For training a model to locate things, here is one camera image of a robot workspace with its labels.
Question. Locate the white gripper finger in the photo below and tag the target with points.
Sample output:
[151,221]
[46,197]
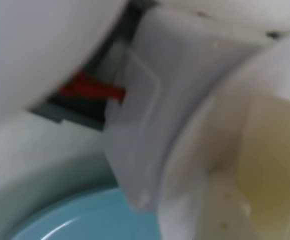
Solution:
[222,215]

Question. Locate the blue dish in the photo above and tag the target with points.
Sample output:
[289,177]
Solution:
[80,220]

